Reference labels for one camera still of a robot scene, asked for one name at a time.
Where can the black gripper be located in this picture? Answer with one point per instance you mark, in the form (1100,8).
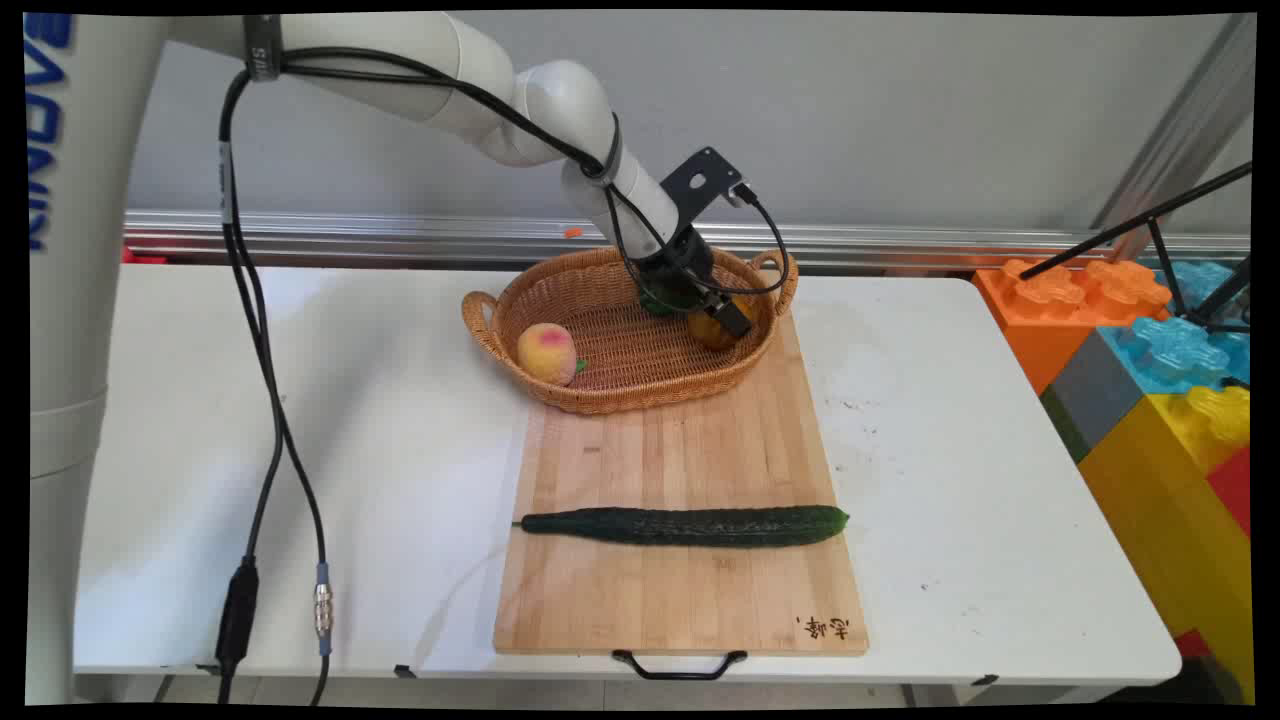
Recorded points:
(676,268)

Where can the orange round fruit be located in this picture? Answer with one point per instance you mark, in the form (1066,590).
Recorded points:
(712,330)

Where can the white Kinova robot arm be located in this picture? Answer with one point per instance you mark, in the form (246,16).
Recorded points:
(90,250)

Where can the woven wicker basket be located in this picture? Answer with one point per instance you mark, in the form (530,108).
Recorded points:
(630,340)

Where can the pink yellow peach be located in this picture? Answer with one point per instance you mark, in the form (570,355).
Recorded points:
(546,353)

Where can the wooden cutting board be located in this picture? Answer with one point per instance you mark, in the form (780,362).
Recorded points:
(680,520)

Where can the dark green cucumber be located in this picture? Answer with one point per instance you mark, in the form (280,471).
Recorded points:
(690,525)

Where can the orange giant toy brick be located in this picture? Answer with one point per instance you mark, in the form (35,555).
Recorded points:
(1060,305)

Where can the grey giant toy brick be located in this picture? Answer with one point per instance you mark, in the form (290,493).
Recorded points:
(1090,395)

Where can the black tripod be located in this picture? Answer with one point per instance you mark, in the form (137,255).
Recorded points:
(1180,240)

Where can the blue giant toy brick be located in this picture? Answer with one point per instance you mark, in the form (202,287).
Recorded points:
(1190,335)

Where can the yellow giant toy brick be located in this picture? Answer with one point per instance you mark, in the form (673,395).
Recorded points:
(1185,500)

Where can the red giant toy brick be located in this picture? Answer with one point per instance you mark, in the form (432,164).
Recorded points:
(1232,485)

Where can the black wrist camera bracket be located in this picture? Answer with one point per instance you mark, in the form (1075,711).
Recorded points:
(700,182)

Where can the aluminium frame rail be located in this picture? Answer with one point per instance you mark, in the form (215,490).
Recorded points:
(400,235)

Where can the aluminium diagonal frame strut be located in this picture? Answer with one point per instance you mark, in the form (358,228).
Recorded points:
(1180,125)

